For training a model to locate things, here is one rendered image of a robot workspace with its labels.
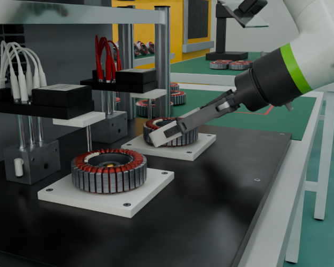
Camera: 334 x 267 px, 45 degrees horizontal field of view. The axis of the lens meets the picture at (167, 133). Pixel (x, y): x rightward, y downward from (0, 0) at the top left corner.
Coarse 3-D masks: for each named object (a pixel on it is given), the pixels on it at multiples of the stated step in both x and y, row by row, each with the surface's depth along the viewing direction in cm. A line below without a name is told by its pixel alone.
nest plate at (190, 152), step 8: (200, 136) 85; (208, 136) 85; (128, 144) 79; (136, 144) 80; (144, 144) 80; (152, 144) 80; (192, 144) 80; (200, 144) 80; (208, 144) 82; (144, 152) 77; (152, 152) 76; (160, 152) 76; (168, 152) 75; (176, 152) 75; (184, 152) 75; (192, 152) 75; (200, 152) 77; (192, 160) 73
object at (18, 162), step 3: (15, 159) 61; (18, 159) 61; (21, 159) 61; (15, 162) 61; (18, 162) 61; (21, 162) 62; (15, 165) 61; (18, 165) 61; (21, 165) 62; (15, 168) 61; (18, 168) 61; (21, 168) 62; (15, 171) 62; (18, 171) 61; (21, 171) 62; (15, 174) 62; (18, 174) 62; (21, 174) 62; (18, 177) 62; (21, 177) 62
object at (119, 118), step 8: (112, 112) 88; (120, 112) 88; (104, 120) 83; (112, 120) 84; (120, 120) 87; (96, 128) 84; (104, 128) 84; (112, 128) 84; (120, 128) 87; (96, 136) 85; (104, 136) 84; (112, 136) 84; (120, 136) 88
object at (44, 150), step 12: (36, 144) 65; (48, 144) 65; (12, 156) 63; (24, 156) 62; (36, 156) 63; (48, 156) 66; (12, 168) 63; (24, 168) 62; (36, 168) 63; (48, 168) 66; (12, 180) 64; (24, 180) 63; (36, 180) 64
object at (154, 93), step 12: (120, 72) 80; (132, 72) 79; (144, 72) 79; (84, 84) 83; (96, 84) 82; (108, 84) 81; (120, 84) 80; (132, 84) 79; (144, 84) 79; (156, 84) 84; (108, 96) 85; (132, 96) 80; (144, 96) 79; (156, 96) 79; (108, 108) 86
